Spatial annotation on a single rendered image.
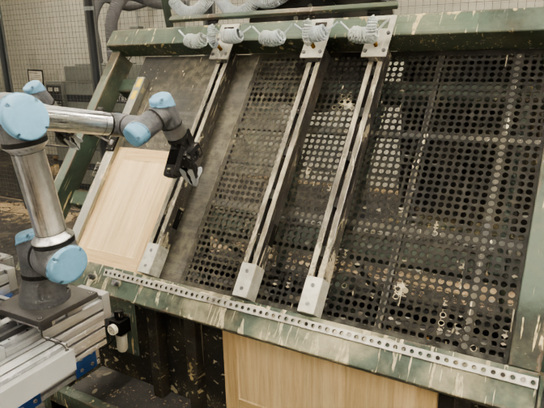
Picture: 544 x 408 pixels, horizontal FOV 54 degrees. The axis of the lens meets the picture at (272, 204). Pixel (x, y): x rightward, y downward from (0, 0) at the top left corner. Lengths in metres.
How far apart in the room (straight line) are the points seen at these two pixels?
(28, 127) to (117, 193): 1.13
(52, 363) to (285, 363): 0.95
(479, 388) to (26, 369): 1.25
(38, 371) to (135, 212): 1.00
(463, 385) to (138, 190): 1.56
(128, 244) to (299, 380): 0.92
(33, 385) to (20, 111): 0.73
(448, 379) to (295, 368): 0.73
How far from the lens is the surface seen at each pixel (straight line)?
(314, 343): 1.81
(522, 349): 1.69
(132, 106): 2.75
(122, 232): 2.44
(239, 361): 2.36
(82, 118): 1.74
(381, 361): 1.74
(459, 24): 2.15
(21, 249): 1.74
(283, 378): 2.27
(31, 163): 1.53
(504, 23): 2.12
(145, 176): 2.50
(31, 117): 1.49
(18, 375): 1.65
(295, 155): 2.10
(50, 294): 1.77
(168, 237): 2.25
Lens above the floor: 1.77
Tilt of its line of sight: 16 degrees down
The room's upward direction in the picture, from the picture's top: 1 degrees counter-clockwise
